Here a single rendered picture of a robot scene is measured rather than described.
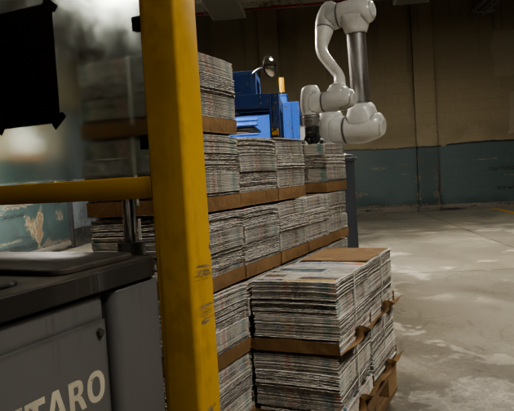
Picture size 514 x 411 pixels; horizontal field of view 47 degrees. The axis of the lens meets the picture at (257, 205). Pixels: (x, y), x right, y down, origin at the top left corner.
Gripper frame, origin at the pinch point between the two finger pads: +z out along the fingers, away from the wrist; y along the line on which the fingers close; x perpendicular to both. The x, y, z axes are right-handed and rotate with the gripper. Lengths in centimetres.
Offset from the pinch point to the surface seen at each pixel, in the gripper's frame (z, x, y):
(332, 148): -7.9, -21.1, 17.1
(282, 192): 10, -90, 19
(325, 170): 2.7, -31.7, 16.8
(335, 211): 22.1, -23.9, 18.0
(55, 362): 30, -222, 34
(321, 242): 33, -50, 19
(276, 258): 33, -98, 19
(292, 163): -1, -78, 19
